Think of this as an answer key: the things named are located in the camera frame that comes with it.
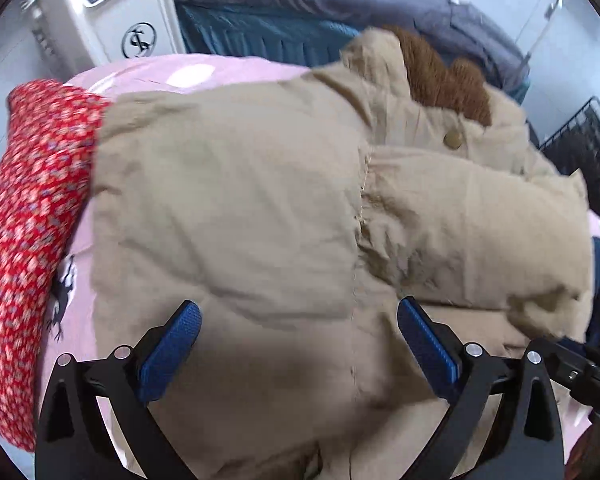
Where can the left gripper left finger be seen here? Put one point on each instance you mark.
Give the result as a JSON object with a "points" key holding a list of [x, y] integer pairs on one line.
{"points": [[73, 441]]}

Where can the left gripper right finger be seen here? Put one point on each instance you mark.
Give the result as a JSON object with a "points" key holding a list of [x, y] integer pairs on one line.
{"points": [[502, 420]]}

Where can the khaki puffer jacket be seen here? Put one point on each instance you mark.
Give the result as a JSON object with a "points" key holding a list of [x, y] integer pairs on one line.
{"points": [[290, 239]]}

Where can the pink polka dot bedspread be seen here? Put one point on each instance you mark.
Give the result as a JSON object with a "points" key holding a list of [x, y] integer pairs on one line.
{"points": [[130, 169]]}

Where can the red floral garment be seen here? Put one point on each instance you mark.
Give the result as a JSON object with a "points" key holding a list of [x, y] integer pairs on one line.
{"points": [[45, 179]]}

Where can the white beauty machine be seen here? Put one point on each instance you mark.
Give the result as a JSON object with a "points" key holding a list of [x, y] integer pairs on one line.
{"points": [[77, 35]]}

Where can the grey blue bed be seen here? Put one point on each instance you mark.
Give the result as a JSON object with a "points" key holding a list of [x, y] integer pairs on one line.
{"points": [[312, 32]]}

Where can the black wire rack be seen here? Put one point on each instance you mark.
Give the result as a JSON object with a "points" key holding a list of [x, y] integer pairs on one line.
{"points": [[576, 146]]}

